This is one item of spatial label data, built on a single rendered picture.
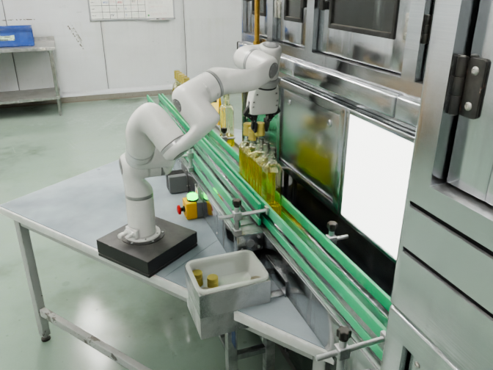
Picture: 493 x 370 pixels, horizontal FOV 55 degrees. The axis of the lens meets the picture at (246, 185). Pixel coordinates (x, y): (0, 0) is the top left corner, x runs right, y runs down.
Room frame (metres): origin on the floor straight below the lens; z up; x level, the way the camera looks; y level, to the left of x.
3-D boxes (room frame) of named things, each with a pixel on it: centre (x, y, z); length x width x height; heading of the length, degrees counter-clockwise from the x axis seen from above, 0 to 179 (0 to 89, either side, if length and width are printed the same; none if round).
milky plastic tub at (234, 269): (1.21, 0.06, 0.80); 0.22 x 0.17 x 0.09; 111
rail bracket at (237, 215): (1.35, 0.01, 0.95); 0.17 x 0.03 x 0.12; 111
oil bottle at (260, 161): (1.51, -0.07, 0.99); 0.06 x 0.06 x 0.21; 20
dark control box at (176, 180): (1.99, 0.32, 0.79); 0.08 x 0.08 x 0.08; 21
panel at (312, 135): (1.31, -0.29, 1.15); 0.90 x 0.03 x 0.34; 21
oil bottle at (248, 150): (1.62, -0.02, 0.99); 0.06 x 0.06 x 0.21; 21
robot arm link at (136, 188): (1.47, 0.36, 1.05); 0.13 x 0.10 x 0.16; 109
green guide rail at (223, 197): (2.19, 0.33, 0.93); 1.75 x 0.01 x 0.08; 21
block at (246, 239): (1.36, -0.01, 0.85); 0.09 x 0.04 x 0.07; 111
